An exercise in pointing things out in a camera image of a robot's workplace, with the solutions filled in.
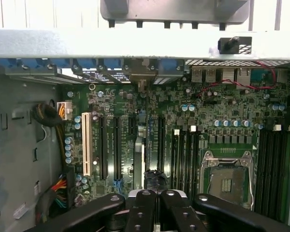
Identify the black RAM slot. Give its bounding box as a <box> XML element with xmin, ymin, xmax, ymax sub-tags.
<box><xmin>172</xmin><ymin>129</ymin><xmax>182</xmax><ymax>191</ymax></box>
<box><xmin>188</xmin><ymin>125</ymin><xmax>199</xmax><ymax>191</ymax></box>
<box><xmin>259</xmin><ymin>130</ymin><xmax>269</xmax><ymax>213</ymax></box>
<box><xmin>269</xmin><ymin>124</ymin><xmax>281</xmax><ymax>213</ymax></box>

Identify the CPU socket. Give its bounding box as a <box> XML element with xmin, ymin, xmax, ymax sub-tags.
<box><xmin>200</xmin><ymin>149</ymin><xmax>257</xmax><ymax>211</ymax></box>

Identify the short black expansion slot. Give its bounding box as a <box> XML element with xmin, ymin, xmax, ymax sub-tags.
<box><xmin>128</xmin><ymin>116</ymin><xmax>137</xmax><ymax>136</ymax></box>

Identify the white PCI expansion slot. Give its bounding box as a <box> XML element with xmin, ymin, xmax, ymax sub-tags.
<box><xmin>81</xmin><ymin>112</ymin><xmax>91</xmax><ymax>176</ymax></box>

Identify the green motherboard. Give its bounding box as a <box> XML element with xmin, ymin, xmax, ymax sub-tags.
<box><xmin>55</xmin><ymin>70</ymin><xmax>290</xmax><ymax>218</ymax></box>

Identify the white power connector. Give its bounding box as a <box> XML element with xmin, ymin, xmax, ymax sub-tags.
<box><xmin>56</xmin><ymin>101</ymin><xmax>73</xmax><ymax>122</ymax></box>

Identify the silver rear port block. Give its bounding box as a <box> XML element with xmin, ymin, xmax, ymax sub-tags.
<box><xmin>190</xmin><ymin>67</ymin><xmax>252</xmax><ymax>85</ymax></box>

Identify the grey power supply unit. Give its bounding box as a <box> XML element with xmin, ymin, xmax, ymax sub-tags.
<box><xmin>0</xmin><ymin>72</ymin><xmax>61</xmax><ymax>232</ymax></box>

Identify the grey open PC case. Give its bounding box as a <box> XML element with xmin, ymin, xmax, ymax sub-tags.
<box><xmin>0</xmin><ymin>29</ymin><xmax>290</xmax><ymax>232</ymax></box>

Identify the grey parts rack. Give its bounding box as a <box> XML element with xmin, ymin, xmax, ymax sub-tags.
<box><xmin>100</xmin><ymin>0</ymin><xmax>251</xmax><ymax>31</ymax></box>

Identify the coloured wire bundle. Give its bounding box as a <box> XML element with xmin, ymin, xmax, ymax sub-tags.
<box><xmin>40</xmin><ymin>173</ymin><xmax>75</xmax><ymax>218</ymax></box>

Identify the black sleeved power cable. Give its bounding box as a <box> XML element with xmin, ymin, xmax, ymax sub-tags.
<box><xmin>33</xmin><ymin>102</ymin><xmax>66</xmax><ymax>174</ymax></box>

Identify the red black twisted wire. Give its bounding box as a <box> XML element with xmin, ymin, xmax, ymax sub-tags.
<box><xmin>198</xmin><ymin>60</ymin><xmax>276</xmax><ymax>98</ymax></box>

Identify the black rear panel switch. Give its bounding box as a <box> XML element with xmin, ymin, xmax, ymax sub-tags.
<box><xmin>217</xmin><ymin>36</ymin><xmax>253</xmax><ymax>55</ymax></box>

